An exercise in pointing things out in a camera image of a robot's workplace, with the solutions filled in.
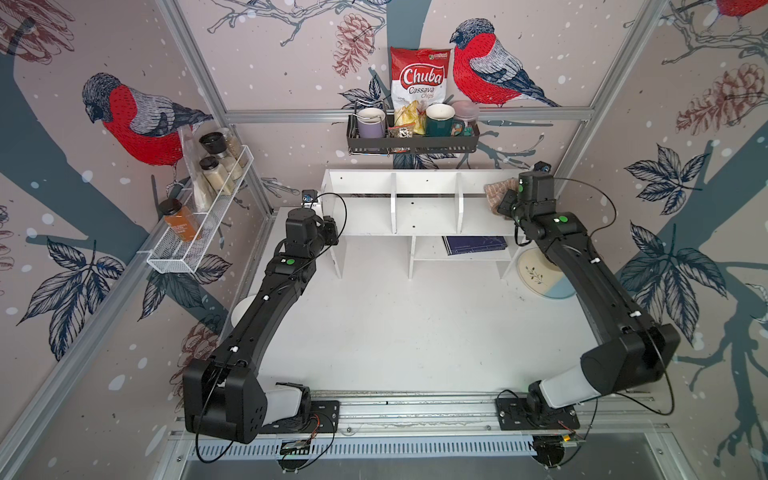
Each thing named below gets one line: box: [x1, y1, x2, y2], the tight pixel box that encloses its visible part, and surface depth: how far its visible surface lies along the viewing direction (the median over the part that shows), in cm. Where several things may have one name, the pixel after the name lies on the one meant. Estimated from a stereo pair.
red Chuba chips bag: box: [390, 47, 452, 113], surface depth 81 cm
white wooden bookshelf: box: [320, 168, 525, 279], surface depth 86 cm
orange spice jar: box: [158, 198, 200, 241], surface depth 68 cm
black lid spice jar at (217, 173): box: [199, 156, 234, 195], surface depth 78 cm
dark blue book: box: [442, 236, 508, 256], surface depth 93 cm
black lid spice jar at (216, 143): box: [199, 132, 243, 180], surface depth 81 cm
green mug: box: [425, 103, 465, 137], surface depth 85 cm
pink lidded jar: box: [452, 100, 479, 136], surface depth 87 cm
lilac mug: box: [357, 107, 386, 139], surface depth 84 cm
